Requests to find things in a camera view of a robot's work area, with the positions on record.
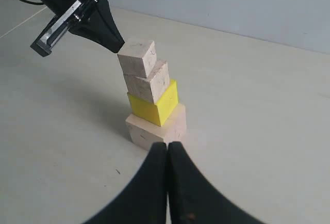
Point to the large pale wooden cube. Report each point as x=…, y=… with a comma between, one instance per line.
x=144, y=133

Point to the small wooden cube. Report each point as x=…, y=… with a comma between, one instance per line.
x=137, y=57

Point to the medium wooden cube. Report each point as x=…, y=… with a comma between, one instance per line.
x=151, y=88

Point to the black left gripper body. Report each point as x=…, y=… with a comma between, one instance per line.
x=59, y=15

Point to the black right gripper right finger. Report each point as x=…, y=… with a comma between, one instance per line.
x=192, y=198

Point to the yellow cube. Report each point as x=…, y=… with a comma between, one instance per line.
x=156, y=113

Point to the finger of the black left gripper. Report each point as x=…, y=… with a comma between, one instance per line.
x=97, y=25

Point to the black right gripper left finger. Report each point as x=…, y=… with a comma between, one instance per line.
x=144, y=199

